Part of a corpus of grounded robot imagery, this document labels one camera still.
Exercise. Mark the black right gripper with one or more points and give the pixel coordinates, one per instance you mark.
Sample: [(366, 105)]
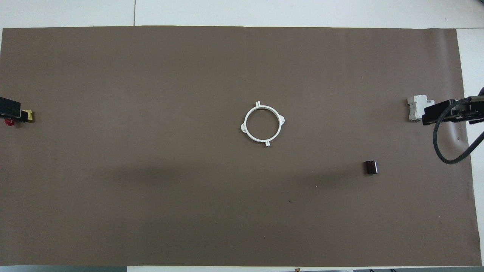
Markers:
[(470, 113)]

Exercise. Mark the gray circuit breaker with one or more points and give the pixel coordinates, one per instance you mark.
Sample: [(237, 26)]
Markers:
[(416, 107)]

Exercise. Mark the dark brown cylinder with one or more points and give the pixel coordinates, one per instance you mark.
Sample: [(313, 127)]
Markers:
[(371, 167)]

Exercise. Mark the brown paper mat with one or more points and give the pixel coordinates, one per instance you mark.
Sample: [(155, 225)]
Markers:
[(189, 189)]

